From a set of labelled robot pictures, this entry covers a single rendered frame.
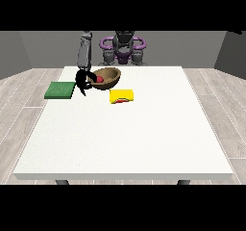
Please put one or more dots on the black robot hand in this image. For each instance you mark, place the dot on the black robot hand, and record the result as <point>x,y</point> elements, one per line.
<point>82,79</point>

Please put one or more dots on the brown wooden bowl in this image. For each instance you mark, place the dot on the brown wooden bowl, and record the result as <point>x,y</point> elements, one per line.
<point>110,76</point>

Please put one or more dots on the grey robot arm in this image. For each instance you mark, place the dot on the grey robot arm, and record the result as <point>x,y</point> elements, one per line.
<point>85,52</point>

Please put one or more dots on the small red ball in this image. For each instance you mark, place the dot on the small red ball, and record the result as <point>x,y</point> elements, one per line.
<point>100,79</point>

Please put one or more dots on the green square pad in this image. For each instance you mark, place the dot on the green square pad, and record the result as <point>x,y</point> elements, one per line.
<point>60,90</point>

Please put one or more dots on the yellow cup with melon print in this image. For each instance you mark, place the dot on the yellow cup with melon print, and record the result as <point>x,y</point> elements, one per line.
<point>121,95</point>

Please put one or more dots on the grey robot trunk purple rings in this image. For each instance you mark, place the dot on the grey robot trunk purple rings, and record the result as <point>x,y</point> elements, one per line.
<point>123,50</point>

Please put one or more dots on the dark table leg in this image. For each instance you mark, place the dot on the dark table leg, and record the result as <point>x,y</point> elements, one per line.
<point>183,182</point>
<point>62,182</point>

